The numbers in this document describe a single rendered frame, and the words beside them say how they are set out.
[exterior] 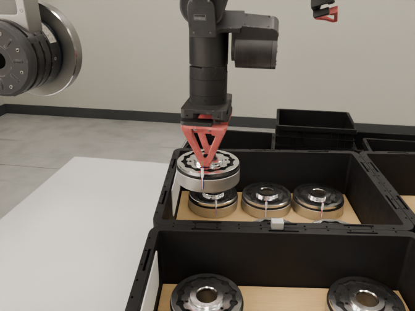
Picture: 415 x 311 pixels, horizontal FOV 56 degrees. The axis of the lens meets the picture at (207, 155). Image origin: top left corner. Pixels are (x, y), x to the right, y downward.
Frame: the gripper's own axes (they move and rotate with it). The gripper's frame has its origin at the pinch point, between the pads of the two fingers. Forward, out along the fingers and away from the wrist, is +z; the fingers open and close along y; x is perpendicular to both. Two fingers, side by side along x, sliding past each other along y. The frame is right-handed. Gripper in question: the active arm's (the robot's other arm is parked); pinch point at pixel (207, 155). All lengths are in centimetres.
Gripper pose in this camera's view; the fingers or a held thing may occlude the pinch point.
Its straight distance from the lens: 63.4
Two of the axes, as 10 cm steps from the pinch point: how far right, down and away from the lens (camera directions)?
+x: -9.9, -0.7, 1.4
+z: -0.1, 9.2, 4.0
